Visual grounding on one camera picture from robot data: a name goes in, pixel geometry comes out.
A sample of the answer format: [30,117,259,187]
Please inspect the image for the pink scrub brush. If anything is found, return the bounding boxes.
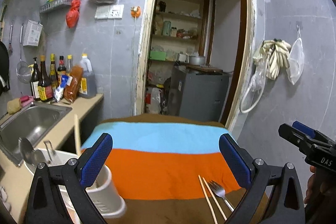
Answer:
[20,95,35,106]

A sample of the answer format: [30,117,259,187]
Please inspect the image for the red plastic bag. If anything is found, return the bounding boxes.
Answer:
[65,0,81,29]

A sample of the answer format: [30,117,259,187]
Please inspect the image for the metal spoon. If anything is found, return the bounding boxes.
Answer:
[19,137,36,163]
[31,150,47,165]

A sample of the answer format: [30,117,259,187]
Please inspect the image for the clear plastic bag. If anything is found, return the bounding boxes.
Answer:
[249,61,267,93]

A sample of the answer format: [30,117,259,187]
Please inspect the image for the dark sauce bottle black cap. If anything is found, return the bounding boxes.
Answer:
[57,55,67,83]

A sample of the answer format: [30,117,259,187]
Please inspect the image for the white mesh bag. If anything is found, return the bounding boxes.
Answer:
[286,37,305,85]

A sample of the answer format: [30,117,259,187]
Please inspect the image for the white power cable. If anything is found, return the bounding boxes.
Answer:
[132,17,137,60]

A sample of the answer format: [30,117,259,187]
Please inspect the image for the blue white packet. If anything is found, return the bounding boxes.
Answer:
[53,75,73,103]

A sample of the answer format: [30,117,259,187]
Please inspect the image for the wall power socket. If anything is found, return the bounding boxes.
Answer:
[108,4,125,19]

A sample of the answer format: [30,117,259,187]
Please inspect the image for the wall switch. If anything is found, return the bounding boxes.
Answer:
[94,5,110,20]

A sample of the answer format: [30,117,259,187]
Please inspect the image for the metal peeler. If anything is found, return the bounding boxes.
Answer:
[8,25,14,54]

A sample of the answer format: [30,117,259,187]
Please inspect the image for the white plastic jug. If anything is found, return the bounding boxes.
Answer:
[150,87,161,112]

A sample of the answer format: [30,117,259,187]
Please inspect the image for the clear bottle yellow cap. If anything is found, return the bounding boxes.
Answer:
[65,54,74,76]

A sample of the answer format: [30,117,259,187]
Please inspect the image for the green thermos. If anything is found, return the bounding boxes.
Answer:
[162,20,172,37]

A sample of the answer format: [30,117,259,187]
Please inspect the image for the metal mesh strainer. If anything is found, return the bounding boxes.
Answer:
[15,25,32,84]

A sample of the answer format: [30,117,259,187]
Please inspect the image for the beige kitchen counter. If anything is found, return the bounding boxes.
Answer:
[0,93,104,224]

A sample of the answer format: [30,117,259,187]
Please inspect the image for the white plastic utensil holder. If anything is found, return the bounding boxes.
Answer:
[24,149,128,224]

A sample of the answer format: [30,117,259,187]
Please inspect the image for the grey wall shelf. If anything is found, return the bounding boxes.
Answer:
[39,0,75,14]

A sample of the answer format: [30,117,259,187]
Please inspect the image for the soy sauce bottle yellow label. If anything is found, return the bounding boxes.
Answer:
[37,55,54,103]

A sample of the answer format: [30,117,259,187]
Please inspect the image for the black round griddle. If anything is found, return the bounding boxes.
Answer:
[0,41,11,95]

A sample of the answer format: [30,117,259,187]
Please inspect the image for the large brown liquid jug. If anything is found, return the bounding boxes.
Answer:
[78,53,97,99]

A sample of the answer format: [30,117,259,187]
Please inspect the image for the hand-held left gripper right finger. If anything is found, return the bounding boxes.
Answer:
[219,133,306,224]

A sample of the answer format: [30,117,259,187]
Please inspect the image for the orange plug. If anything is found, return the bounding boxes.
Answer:
[130,5,142,19]

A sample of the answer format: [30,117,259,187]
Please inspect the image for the stainless steel sink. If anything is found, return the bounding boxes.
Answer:
[0,102,73,167]

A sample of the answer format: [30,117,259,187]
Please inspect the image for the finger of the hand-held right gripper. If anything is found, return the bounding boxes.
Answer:
[292,121,319,139]
[278,123,317,154]

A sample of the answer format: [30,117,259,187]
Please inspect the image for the cream rubber gloves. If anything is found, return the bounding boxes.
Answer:
[253,39,292,80]

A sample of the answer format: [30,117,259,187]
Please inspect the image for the metal cooking pot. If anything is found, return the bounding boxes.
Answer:
[188,55,207,66]

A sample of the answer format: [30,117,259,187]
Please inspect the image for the metal fork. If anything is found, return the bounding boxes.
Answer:
[209,180,235,212]
[43,140,57,159]

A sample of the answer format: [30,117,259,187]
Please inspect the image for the wooden spatula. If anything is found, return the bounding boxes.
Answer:
[0,0,12,42]

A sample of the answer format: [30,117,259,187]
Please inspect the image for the green box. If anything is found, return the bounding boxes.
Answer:
[149,51,167,61]

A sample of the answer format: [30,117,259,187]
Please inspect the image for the yellow sponge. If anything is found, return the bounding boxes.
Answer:
[7,98,22,115]

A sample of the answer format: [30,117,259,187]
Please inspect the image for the small white hanging basket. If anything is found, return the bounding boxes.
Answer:
[22,20,43,47]

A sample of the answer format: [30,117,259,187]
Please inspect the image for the striped colourful blanket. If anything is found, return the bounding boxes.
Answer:
[79,113,269,224]

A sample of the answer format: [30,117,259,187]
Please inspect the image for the wooden door frame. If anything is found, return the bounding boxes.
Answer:
[134,0,257,130]

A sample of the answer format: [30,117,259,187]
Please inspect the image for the grey cabinet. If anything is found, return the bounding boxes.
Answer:
[168,65,230,122]

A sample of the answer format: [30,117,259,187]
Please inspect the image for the wooden cutting board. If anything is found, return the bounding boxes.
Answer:
[185,64,224,74]

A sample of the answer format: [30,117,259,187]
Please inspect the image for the wooden chopstick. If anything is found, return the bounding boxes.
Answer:
[203,177,227,220]
[74,114,81,156]
[198,175,218,224]

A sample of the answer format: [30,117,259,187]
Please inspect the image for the white hose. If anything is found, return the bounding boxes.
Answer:
[239,42,266,114]

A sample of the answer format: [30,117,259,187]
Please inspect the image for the person's right hand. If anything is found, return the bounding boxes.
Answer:
[304,165,318,204]

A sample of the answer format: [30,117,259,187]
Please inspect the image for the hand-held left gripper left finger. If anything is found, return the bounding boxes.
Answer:
[26,133,113,224]

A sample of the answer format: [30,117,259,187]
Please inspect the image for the dark sauce bottle yellow cap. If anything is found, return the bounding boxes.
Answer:
[49,53,59,91]

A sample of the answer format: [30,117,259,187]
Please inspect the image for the wooden shelf unit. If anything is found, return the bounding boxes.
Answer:
[150,0,211,62]

